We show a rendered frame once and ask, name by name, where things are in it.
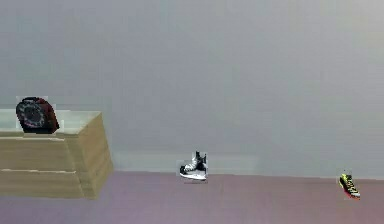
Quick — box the light wooden chest of drawers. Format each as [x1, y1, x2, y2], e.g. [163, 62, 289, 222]
[0, 108, 115, 201]

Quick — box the black and red alarm clock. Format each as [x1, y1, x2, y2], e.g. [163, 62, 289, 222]
[15, 96, 61, 135]

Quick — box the yellow and black sports shoe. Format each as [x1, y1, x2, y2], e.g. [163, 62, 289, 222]
[338, 172, 362, 200]

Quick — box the black and white ice skate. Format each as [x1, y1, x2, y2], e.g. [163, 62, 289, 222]
[179, 150, 209, 182]

